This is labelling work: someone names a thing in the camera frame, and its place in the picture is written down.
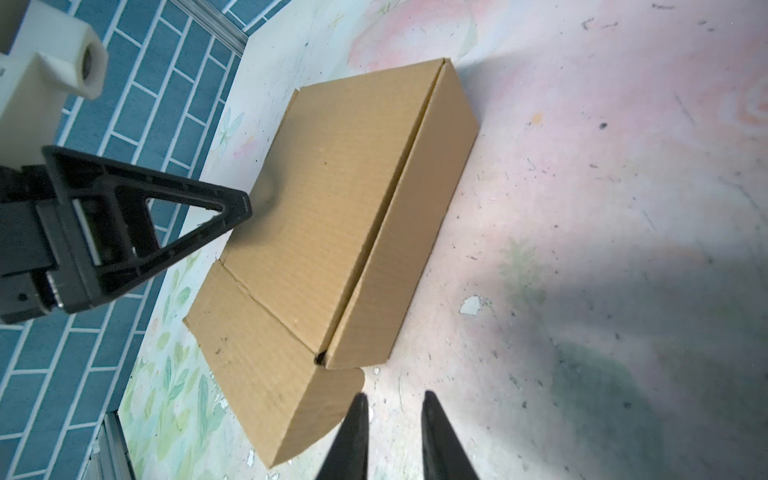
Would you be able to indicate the brown cardboard paper box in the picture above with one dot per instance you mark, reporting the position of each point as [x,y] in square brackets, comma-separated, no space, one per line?
[315,286]

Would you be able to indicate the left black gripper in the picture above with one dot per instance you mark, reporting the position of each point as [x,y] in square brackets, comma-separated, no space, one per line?
[78,232]

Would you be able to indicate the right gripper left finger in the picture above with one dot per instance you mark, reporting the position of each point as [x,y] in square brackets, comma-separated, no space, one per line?
[347,458]

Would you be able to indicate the floral table mat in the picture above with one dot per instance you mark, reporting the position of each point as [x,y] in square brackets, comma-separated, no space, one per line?
[595,306]

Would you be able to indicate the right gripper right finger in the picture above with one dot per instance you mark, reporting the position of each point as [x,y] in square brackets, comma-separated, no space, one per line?
[443,455]

